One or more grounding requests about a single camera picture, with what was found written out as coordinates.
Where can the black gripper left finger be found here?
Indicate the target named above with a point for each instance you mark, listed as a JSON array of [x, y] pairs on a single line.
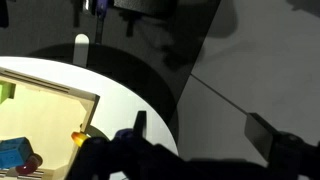
[[140, 123]]

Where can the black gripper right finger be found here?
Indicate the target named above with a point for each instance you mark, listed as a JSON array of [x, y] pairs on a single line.
[[261, 136]]

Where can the light green block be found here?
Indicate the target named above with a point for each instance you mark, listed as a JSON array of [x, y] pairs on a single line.
[[6, 91]]

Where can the light wooden tray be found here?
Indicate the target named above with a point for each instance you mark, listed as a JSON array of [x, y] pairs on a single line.
[[88, 106]]

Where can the orange block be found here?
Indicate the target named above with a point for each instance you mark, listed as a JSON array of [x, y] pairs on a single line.
[[78, 137]]

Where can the blue block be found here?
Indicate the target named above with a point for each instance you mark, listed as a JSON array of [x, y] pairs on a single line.
[[13, 153]]

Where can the white table base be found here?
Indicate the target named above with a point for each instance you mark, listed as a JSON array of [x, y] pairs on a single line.
[[81, 50]]

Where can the purple and black clamp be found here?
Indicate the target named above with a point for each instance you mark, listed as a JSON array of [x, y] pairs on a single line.
[[100, 20]]

